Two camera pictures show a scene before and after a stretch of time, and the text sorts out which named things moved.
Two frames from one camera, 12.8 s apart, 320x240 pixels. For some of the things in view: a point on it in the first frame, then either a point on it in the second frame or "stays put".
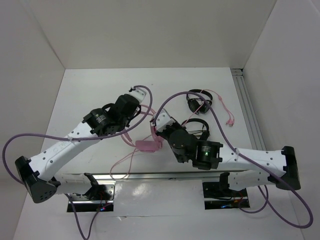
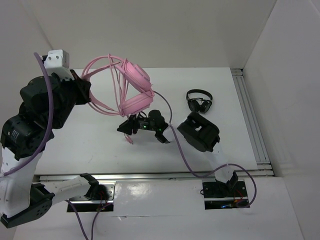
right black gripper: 176,124 -> 127,126
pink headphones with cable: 157,142 -> 118,87
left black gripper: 127,124 -> 81,86
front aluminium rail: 181,176 stays put
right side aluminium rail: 250,122 stays put
